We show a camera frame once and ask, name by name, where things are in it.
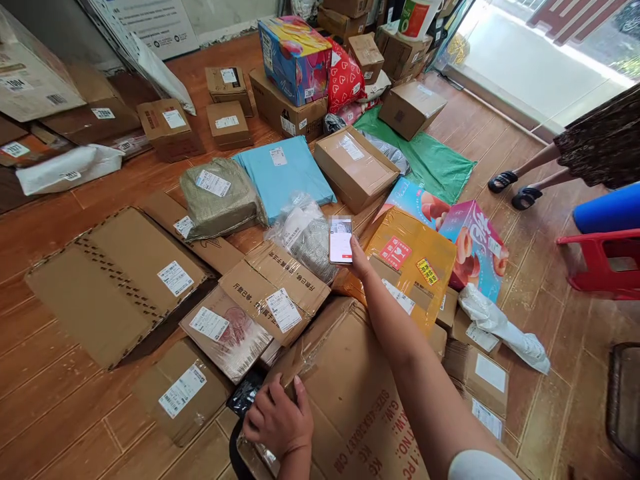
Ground smartphone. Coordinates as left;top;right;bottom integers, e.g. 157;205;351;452
327;215;355;266

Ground colourful balloon print box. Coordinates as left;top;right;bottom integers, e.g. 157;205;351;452
257;15;334;107

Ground small flat carton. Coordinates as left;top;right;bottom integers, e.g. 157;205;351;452
449;307;502;355

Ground brown carton with blank label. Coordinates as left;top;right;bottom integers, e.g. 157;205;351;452
442;339;511;419

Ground dark brown framed object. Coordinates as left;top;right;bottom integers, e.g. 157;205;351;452
605;341;640;453

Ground glass door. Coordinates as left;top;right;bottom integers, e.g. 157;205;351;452
433;0;640;137

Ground olive woven sack parcel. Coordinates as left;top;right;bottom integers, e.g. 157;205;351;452
179;157;269;245

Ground person's left fingers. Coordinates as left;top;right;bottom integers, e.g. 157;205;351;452
241;373;287;436

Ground stack of cartons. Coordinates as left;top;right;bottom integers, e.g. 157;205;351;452
317;0;437;83

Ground person's left thumb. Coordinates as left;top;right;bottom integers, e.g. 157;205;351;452
292;375;313;419

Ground red plastic stool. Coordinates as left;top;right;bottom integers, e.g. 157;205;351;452
555;227;640;301

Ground brown carton with black lettering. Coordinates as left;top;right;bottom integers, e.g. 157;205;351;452
217;241;334;349

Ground big pale carton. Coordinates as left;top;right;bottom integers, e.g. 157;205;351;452
0;5;89;124

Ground red heart print bag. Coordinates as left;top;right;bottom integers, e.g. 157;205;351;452
326;37;369;117

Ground white printed notice board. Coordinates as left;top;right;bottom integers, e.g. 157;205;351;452
92;0;202;62

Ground large brown printed carton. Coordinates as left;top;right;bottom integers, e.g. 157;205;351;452
235;295;533;480

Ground person's right hand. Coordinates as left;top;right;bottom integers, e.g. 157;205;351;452
347;233;377;291

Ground carton with red drawing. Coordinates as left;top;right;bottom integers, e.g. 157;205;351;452
178;283;282;385

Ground black sandal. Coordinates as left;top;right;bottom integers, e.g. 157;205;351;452
487;169;519;195
511;185;544;211

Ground black curved strap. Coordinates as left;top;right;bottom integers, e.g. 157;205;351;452
229;422;252;480

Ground long white plastic parcel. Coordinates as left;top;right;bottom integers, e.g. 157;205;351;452
458;283;552;377

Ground blue peach print box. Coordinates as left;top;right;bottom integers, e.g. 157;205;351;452
371;175;452;236

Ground grey plastic bag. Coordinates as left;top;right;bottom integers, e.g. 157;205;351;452
369;139;412;177

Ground person's left hand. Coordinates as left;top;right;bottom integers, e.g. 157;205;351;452
241;373;315;463

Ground tall small brown carton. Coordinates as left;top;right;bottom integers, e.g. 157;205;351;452
347;31;386;87

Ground brown carton with white label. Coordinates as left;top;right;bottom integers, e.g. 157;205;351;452
131;337;235;449

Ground brown carton with red print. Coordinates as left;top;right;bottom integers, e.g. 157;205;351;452
135;97;207;164

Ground clear plastic bag parcel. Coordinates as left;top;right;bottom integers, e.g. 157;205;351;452
263;191;342;285

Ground blue cylindrical object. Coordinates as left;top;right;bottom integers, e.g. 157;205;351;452
571;181;640;237

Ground flat perforated brown carton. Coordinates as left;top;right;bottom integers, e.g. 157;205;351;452
25;205;217;372

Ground white leaning plastic bag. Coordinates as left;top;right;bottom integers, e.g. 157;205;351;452
131;32;198;117

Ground light blue parcel bag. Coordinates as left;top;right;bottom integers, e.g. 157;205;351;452
232;135;339;227

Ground flattened cartons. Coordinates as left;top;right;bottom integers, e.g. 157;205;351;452
0;113;153;169

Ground tape-wrapped brown carton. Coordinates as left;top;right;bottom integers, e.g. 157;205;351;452
313;125;401;215

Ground plain brown cube carton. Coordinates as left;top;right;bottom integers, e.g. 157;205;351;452
377;81;449;143

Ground dark brown worn carton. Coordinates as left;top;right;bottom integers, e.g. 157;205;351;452
39;63;144;147

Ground black plastic parcel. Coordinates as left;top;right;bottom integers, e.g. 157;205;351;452
225;369;267;420

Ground small black bag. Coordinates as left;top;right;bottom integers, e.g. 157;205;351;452
323;113;349;137

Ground yellow carton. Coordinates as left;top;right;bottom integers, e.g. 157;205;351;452
331;205;459;342

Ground green plastic sheet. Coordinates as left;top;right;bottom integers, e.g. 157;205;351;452
352;105;479;206

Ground pink peach print box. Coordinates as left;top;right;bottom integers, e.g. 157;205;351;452
436;199;511;305

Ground white bucket with green label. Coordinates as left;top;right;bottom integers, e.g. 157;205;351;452
397;0;444;42

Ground wide brown carton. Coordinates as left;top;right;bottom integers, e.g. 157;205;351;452
248;67;331;145

